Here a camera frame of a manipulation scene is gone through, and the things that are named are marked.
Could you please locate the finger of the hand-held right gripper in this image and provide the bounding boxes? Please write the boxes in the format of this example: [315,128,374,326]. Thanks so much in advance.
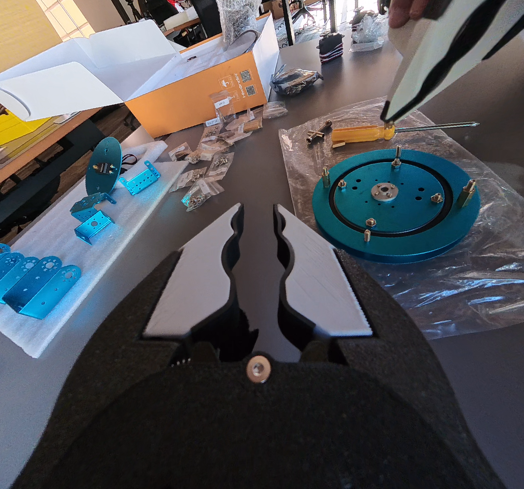
[381,0,513,123]
[392,0,524,121]

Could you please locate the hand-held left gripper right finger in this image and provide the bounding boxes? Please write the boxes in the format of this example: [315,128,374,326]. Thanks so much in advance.
[273,205,374,337]

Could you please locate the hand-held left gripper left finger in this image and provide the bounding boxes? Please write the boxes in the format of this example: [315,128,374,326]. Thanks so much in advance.
[143,203,244,339]

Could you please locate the blue metal turntable base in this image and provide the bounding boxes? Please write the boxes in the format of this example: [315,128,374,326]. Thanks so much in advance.
[312,145,480,265]

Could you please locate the bundle of long bolts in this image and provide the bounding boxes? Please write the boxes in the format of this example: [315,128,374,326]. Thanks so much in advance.
[306,120,333,143]

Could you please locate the grey desk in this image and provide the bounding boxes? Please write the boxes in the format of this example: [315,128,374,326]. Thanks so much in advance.
[0,39,524,489]

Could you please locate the crumpled clear plastic bags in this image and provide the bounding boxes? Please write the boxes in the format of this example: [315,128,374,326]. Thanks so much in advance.
[349,14,388,53]

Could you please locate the pile of small screw bags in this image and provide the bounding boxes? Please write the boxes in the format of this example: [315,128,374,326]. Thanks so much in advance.
[169,91,287,212]

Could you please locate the crumpled dark plastic bag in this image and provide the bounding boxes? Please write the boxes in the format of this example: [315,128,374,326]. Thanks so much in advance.
[270,68,324,97]

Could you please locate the clear plastic bag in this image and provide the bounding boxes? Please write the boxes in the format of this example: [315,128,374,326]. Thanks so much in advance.
[278,96,524,340]

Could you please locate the white packaging tray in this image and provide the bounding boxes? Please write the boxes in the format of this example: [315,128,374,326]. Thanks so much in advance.
[0,139,185,359]

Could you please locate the orange cardboard box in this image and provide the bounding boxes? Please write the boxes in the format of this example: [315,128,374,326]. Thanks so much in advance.
[0,12,281,140]

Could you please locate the bubble wrap bundle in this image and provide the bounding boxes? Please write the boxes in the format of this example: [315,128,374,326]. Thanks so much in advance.
[216,0,267,50]

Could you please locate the yellow paper sheet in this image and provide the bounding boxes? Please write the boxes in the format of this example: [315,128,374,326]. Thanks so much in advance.
[0,110,54,146]

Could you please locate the servo motor with wound cable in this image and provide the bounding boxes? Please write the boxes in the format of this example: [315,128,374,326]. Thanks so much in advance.
[318,33,344,65]

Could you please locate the yellow handled screwdriver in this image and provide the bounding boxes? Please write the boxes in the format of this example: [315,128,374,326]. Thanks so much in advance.
[332,122,480,145]

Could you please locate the small blue angled bracket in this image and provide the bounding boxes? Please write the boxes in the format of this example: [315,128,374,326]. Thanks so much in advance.
[74,211,116,245]

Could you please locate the blue perforated angle bracket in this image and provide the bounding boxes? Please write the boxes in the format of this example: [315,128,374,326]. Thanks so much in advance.
[70,192,116,220]

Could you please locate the large blue metal bracket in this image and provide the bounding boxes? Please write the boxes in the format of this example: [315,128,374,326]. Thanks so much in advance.
[8,264,82,320]
[0,255,62,305]
[0,251,26,293]

